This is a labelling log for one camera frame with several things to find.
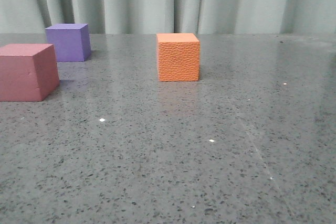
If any grey-green curtain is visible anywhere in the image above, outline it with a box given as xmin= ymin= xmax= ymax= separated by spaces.
xmin=1 ymin=0 xmax=335 ymax=34

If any pink foam cube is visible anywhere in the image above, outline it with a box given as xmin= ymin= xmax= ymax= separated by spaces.
xmin=1 ymin=44 xmax=60 ymax=102

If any purple foam cube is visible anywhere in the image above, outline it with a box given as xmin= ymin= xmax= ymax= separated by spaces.
xmin=45 ymin=24 xmax=91 ymax=62

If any orange foam cube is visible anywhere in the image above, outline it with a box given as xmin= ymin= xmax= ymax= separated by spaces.
xmin=156 ymin=33 xmax=201 ymax=82

